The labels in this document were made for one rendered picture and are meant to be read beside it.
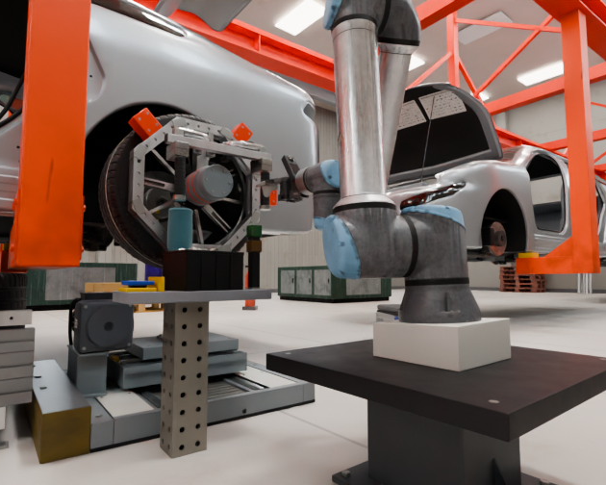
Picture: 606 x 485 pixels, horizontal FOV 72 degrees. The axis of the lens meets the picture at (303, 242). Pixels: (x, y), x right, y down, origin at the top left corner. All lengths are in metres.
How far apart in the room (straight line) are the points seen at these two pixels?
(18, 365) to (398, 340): 1.10
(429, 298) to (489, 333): 0.15
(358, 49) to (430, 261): 0.52
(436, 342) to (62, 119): 1.23
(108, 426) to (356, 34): 1.24
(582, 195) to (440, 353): 3.73
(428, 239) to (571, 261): 3.61
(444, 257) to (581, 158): 3.69
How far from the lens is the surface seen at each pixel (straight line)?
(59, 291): 7.17
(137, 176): 1.68
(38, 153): 1.47
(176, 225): 1.56
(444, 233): 1.01
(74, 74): 1.56
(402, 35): 1.21
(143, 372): 1.70
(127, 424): 1.43
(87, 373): 1.69
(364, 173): 0.98
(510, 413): 0.70
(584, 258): 4.51
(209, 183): 1.61
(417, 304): 1.00
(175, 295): 1.19
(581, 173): 4.60
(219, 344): 1.83
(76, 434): 1.41
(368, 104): 1.04
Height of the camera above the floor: 0.49
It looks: 5 degrees up
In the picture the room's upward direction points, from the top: straight up
